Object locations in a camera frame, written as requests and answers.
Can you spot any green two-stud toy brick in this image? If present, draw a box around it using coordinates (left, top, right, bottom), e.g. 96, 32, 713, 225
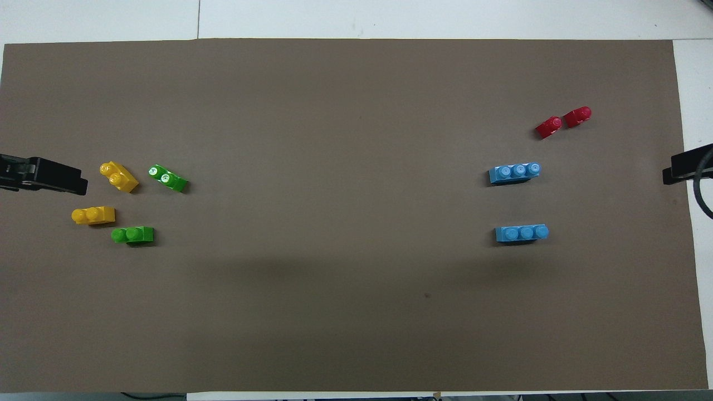
148, 164, 188, 193
111, 226, 155, 245

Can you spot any blue three-stud toy brick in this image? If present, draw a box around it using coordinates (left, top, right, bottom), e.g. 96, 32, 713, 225
489, 162, 541, 185
495, 224, 550, 243

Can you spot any yellow two-stud toy brick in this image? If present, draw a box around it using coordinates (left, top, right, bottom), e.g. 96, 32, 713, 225
71, 206, 116, 226
99, 161, 140, 194

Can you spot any red one-stud toy brick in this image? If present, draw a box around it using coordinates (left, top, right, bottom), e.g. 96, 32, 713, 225
563, 106, 593, 129
535, 116, 563, 140

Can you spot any brown paper table mat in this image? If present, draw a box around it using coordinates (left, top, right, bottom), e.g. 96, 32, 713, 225
0, 38, 709, 393

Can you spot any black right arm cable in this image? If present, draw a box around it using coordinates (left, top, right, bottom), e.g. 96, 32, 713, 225
692, 148, 713, 219

